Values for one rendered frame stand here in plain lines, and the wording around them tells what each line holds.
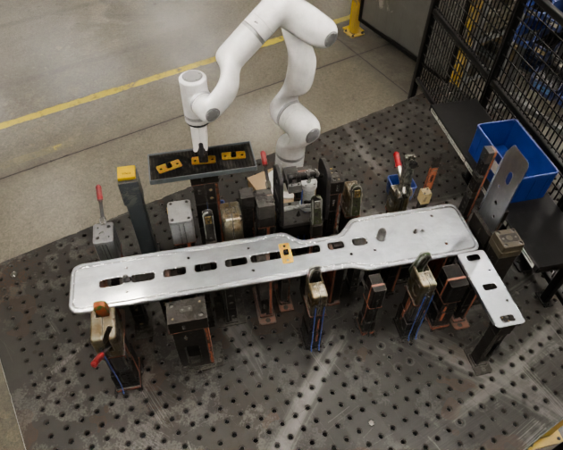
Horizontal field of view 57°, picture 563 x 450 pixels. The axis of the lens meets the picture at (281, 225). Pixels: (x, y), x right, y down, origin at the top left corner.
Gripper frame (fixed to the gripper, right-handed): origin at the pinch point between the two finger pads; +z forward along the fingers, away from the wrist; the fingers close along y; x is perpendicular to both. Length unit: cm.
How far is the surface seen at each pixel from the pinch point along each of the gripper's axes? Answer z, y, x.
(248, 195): 8.6, 13.3, 14.4
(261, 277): 18.6, 40.7, 15.6
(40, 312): 49, 26, -66
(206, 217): 9.0, 21.0, -0.4
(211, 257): 18.6, 30.7, -0.2
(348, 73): 118, -218, 114
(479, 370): 48, 69, 89
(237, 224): 13.3, 21.7, 9.5
